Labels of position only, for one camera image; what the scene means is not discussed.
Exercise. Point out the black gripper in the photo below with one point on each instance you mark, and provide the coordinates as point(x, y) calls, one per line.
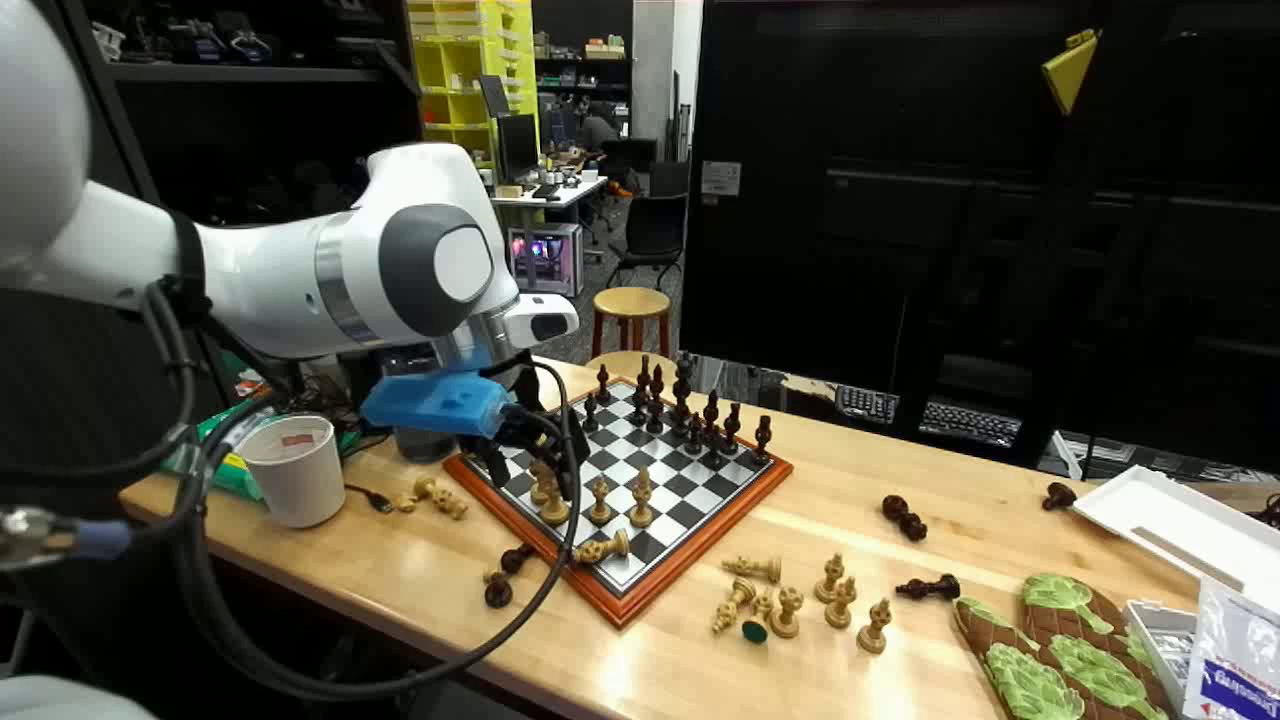
point(536, 404)

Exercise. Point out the black chess piece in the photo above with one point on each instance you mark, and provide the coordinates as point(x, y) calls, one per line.
point(602, 385)
point(659, 403)
point(519, 557)
point(710, 411)
point(497, 584)
point(1056, 497)
point(759, 630)
point(761, 434)
point(682, 385)
point(686, 431)
point(590, 411)
point(729, 424)
point(903, 517)
point(643, 389)
point(924, 584)

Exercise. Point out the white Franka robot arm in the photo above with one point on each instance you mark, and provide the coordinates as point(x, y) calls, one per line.
point(267, 280)

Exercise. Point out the light wooden chess piece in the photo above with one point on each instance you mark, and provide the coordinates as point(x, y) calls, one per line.
point(755, 570)
point(602, 545)
point(828, 578)
point(786, 610)
point(643, 497)
point(874, 627)
point(843, 607)
point(727, 612)
point(545, 495)
point(441, 497)
point(602, 503)

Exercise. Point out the checkered chess board orange rim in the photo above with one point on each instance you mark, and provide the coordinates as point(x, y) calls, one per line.
point(664, 515)

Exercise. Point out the round wooden stool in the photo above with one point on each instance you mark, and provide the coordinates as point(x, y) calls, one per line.
point(628, 303)

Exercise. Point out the small glowing pink screen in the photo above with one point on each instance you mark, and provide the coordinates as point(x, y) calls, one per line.
point(545, 256)

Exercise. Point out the black office chair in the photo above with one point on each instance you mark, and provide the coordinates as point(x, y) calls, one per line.
point(655, 224)

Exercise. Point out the white paper cup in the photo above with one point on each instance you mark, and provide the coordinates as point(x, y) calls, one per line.
point(303, 472)

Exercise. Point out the white background desk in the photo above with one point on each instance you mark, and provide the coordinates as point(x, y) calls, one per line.
point(561, 194)

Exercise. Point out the green wet wipes pack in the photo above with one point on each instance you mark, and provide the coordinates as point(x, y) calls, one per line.
point(228, 468)

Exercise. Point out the black keyboard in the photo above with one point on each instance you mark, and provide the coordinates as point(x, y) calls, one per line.
point(965, 424)

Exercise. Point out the yellow storage rack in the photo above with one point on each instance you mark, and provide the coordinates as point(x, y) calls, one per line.
point(464, 53)

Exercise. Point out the large black cabinet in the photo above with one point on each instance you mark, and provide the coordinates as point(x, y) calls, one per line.
point(935, 202)

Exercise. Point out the green brown patterned mat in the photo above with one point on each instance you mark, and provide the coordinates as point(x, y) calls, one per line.
point(1087, 662)
point(1027, 680)

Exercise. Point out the yellow triangular shade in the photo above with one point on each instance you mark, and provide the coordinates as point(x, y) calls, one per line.
point(1069, 72)

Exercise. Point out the clear box blue label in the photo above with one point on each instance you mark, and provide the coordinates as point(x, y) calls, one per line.
point(1240, 653)

